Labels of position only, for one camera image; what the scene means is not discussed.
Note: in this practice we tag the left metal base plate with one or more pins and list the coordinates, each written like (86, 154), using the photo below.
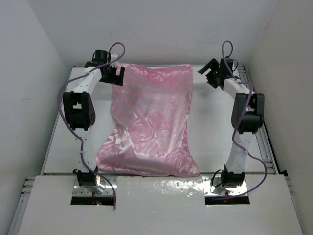
(100, 188)

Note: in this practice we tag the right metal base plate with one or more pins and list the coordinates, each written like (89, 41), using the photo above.
(221, 191)

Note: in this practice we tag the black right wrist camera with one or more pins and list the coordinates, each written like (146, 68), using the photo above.
(228, 63)

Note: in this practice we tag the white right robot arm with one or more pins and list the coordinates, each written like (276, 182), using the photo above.
(246, 119)

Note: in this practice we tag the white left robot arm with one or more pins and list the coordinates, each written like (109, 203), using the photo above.
(78, 113)

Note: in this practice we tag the metal base plate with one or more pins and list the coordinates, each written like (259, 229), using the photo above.
(100, 188)
(221, 191)

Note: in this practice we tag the pink pillowcase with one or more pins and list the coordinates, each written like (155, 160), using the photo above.
(150, 112)

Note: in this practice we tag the white front cover board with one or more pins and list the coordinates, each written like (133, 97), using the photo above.
(158, 206)

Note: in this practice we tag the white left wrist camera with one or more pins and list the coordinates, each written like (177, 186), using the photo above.
(112, 60)

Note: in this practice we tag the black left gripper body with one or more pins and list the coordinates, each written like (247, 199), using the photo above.
(110, 77)

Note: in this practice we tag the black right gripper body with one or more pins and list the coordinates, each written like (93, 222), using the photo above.
(212, 77)

